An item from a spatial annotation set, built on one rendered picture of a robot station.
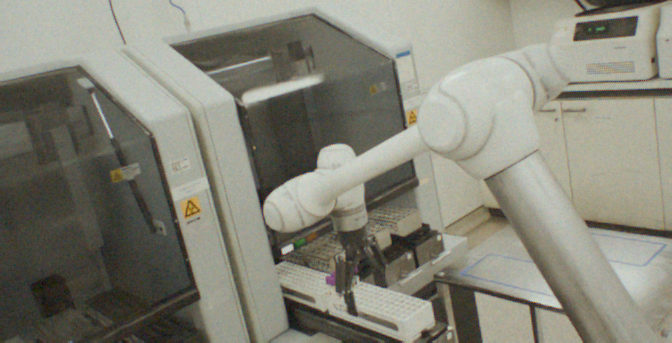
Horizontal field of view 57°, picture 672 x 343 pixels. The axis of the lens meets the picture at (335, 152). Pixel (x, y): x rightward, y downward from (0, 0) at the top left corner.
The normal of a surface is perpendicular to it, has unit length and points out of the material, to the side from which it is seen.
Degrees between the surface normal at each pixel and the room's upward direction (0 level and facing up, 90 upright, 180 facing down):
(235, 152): 90
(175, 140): 90
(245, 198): 90
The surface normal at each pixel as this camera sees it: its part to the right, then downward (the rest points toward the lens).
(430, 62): 0.65, 0.04
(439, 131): -0.73, 0.21
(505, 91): 0.55, -0.35
